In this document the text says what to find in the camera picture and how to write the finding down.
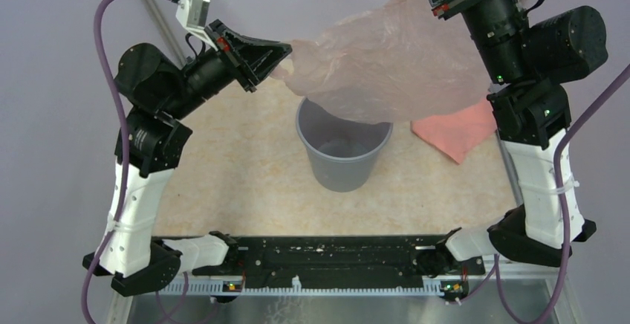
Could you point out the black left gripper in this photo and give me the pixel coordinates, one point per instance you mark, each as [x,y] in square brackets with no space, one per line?
[247,56]

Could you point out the translucent pink trash bag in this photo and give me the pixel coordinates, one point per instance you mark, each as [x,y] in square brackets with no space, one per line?
[392,64]

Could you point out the grey plastic trash bin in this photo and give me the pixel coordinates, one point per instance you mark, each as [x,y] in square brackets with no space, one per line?
[342,153]

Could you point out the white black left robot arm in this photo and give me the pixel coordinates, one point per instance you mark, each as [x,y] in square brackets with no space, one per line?
[162,95]

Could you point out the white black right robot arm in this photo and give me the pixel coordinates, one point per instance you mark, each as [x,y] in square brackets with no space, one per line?
[529,64]

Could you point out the folded pink cloth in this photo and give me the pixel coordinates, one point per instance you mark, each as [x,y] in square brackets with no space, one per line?
[457,134]

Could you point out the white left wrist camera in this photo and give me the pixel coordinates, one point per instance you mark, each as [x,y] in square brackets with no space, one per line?
[192,16]

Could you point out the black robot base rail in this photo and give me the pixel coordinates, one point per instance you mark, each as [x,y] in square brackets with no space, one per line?
[337,262]

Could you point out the white slotted cable duct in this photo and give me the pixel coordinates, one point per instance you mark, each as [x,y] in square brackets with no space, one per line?
[232,287]

